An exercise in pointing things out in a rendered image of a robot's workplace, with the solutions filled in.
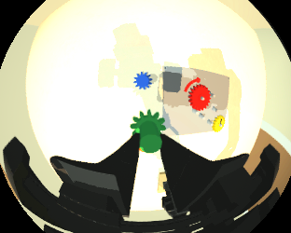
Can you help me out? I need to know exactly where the yellow gear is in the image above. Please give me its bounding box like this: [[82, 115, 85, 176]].
[[213, 116, 226, 132]]

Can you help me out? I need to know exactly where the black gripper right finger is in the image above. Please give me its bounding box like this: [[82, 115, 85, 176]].
[[159, 134, 250, 214]]

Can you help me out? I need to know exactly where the red gear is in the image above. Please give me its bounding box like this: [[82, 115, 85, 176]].
[[188, 84, 211, 112]]

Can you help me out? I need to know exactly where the red curved arrow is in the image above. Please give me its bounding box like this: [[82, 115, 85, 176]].
[[184, 78, 200, 91]]

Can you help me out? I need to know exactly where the blue gear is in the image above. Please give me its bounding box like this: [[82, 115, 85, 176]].
[[133, 72, 153, 90]]

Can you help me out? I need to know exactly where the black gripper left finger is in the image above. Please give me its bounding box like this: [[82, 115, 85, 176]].
[[50, 132, 141, 218]]

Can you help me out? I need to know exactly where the green gear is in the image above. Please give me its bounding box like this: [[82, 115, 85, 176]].
[[130, 108, 165, 153]]

